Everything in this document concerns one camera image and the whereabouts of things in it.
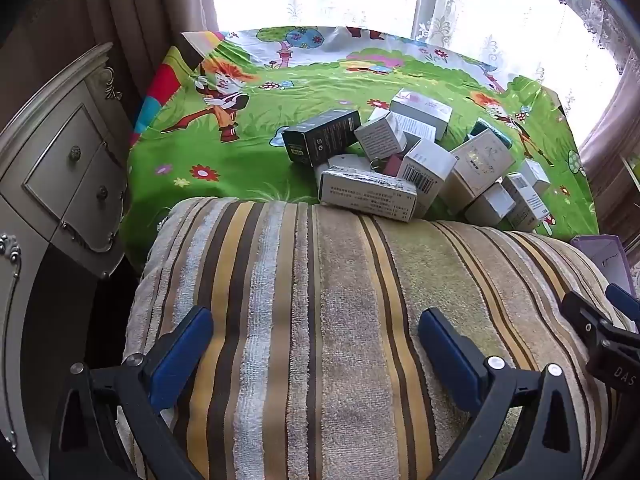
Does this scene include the purple cardboard box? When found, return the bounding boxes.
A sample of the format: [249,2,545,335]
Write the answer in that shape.
[570,234,637,301]

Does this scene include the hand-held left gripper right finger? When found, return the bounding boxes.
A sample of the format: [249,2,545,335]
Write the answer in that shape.
[417,308,586,480]

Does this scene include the cream carved dresser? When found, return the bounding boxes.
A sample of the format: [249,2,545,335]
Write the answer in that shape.
[0,42,133,480]

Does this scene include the green cartoon printed blanket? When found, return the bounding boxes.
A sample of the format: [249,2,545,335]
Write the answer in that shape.
[118,25,601,271]

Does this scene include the pink binder clip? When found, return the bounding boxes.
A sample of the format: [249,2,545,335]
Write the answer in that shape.
[371,156,404,177]

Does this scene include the pile of small cartons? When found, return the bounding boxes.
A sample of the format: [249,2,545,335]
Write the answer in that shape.
[281,87,552,233]

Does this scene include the beige curtain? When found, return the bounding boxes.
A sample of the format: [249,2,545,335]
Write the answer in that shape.
[75,0,221,126]

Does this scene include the striped beige towel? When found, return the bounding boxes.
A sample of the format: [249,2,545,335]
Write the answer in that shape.
[120,195,640,480]

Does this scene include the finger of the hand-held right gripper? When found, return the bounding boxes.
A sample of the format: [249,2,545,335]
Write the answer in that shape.
[606,284,640,313]
[560,290,640,391]

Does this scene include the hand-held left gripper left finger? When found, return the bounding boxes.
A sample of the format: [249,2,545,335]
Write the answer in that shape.
[48,306,216,480]

